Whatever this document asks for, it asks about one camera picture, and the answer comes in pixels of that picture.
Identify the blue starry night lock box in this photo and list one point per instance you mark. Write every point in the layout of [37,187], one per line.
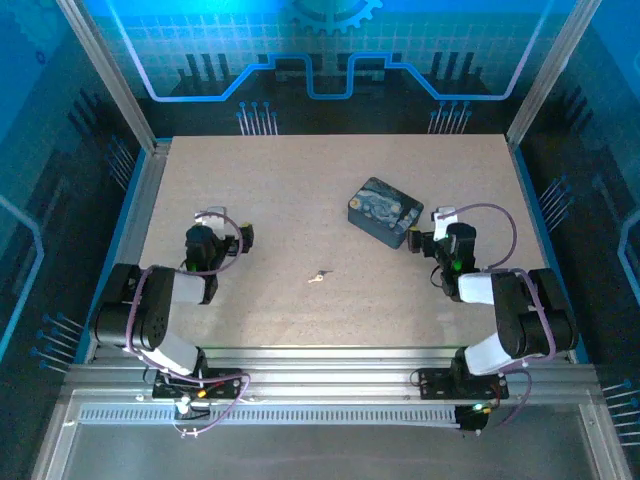
[385,205]

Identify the small silver key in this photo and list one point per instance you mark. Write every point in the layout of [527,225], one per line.
[315,279]

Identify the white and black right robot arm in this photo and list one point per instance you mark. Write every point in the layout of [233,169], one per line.
[520,310]

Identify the black connector box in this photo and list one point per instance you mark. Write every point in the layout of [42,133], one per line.
[470,421]

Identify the grey metal platform panel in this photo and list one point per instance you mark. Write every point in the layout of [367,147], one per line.
[325,450]

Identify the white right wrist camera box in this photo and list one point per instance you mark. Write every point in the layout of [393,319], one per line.
[442,216]

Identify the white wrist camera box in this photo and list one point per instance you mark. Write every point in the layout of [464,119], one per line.
[442,216]
[215,212]

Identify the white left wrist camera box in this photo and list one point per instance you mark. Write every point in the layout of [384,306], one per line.
[215,212]

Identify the aluminium side rail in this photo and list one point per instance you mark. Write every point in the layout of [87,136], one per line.
[142,200]

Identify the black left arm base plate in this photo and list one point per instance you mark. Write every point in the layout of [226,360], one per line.
[225,382]

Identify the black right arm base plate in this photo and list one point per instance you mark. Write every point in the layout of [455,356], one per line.
[435,385]

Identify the aluminium cross rail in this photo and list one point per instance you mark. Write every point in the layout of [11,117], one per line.
[325,375]

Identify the aluminium frame post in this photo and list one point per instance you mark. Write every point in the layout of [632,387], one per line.
[550,75]
[115,80]

